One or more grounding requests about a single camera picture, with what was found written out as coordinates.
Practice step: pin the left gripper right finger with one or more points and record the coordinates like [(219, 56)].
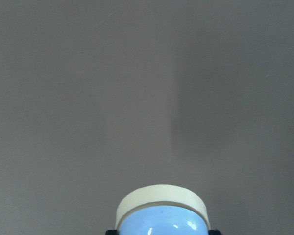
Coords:
[(214, 232)]

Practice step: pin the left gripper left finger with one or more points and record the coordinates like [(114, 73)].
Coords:
[(112, 232)]

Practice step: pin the blue white call bell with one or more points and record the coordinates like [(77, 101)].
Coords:
[(162, 209)]

